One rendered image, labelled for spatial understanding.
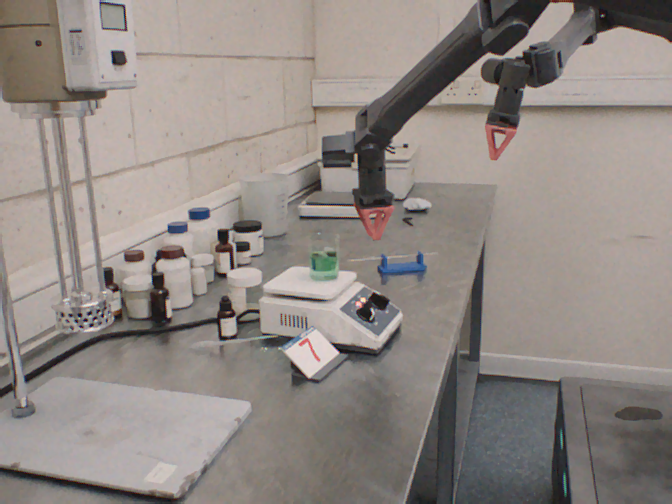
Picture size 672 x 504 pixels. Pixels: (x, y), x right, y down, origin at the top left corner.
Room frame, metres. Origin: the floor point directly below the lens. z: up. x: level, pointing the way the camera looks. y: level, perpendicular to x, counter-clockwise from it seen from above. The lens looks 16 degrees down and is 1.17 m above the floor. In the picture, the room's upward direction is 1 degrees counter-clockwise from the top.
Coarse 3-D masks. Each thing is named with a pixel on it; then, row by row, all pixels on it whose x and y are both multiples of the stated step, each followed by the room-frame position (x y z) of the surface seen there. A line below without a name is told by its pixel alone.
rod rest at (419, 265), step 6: (384, 258) 1.32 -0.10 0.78; (420, 258) 1.34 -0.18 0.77; (384, 264) 1.32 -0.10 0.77; (390, 264) 1.35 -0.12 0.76; (396, 264) 1.34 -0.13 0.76; (402, 264) 1.34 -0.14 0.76; (408, 264) 1.34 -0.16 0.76; (414, 264) 1.34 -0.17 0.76; (420, 264) 1.34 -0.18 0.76; (378, 270) 1.33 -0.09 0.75; (384, 270) 1.31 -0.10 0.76; (390, 270) 1.32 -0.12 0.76; (396, 270) 1.32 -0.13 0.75; (402, 270) 1.32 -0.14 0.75; (408, 270) 1.32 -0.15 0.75; (414, 270) 1.33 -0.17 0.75
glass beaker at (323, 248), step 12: (312, 240) 1.00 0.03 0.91; (324, 240) 1.04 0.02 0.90; (336, 240) 1.00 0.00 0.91; (312, 252) 1.00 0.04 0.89; (324, 252) 0.99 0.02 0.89; (336, 252) 1.00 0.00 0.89; (312, 264) 1.00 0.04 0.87; (324, 264) 0.99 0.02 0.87; (336, 264) 1.00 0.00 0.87; (312, 276) 1.00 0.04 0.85; (324, 276) 0.99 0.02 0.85; (336, 276) 1.00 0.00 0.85
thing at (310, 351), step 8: (312, 336) 0.91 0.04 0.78; (320, 336) 0.92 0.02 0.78; (296, 344) 0.87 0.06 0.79; (304, 344) 0.88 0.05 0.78; (312, 344) 0.89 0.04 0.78; (320, 344) 0.90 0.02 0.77; (328, 344) 0.91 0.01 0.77; (288, 352) 0.85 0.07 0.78; (296, 352) 0.86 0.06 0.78; (304, 352) 0.87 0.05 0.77; (312, 352) 0.88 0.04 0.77; (320, 352) 0.89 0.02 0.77; (328, 352) 0.90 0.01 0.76; (296, 360) 0.85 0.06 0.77; (304, 360) 0.85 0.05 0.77; (312, 360) 0.86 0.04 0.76; (320, 360) 0.87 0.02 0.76; (304, 368) 0.84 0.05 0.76; (312, 368) 0.85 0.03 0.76
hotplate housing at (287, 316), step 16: (352, 288) 1.02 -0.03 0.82; (272, 304) 0.97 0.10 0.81; (288, 304) 0.96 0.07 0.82; (304, 304) 0.95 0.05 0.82; (320, 304) 0.94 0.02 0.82; (336, 304) 0.95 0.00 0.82; (272, 320) 0.97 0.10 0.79; (288, 320) 0.96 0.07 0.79; (304, 320) 0.95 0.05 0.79; (320, 320) 0.94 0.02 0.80; (336, 320) 0.93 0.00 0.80; (352, 320) 0.92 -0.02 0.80; (400, 320) 1.00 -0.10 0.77; (288, 336) 0.96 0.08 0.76; (336, 336) 0.93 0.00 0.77; (352, 336) 0.92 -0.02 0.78; (368, 336) 0.91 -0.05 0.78; (384, 336) 0.93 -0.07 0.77; (368, 352) 0.91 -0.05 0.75
